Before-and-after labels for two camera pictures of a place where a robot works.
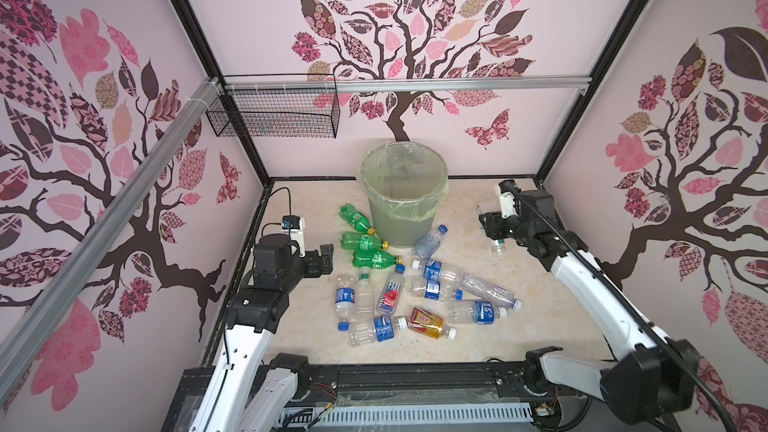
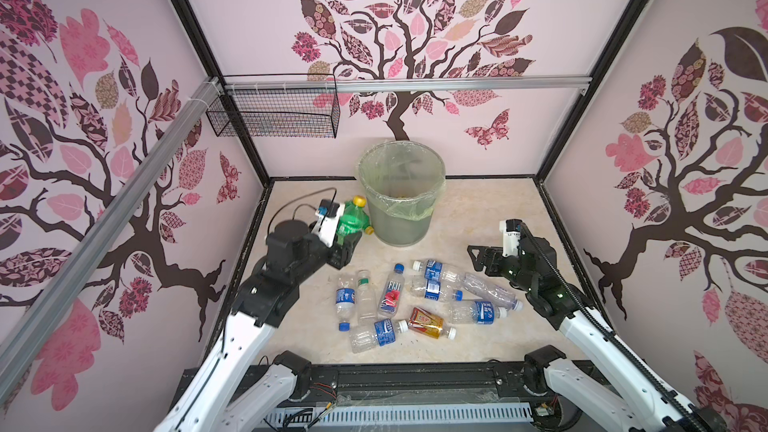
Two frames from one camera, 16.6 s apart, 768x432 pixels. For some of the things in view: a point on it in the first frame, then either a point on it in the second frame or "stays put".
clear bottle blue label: x=345 y=297 stays put
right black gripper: x=492 y=224 -> x=494 y=253
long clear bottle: x=482 y=288 stays put
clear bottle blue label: x=433 y=269 stays put
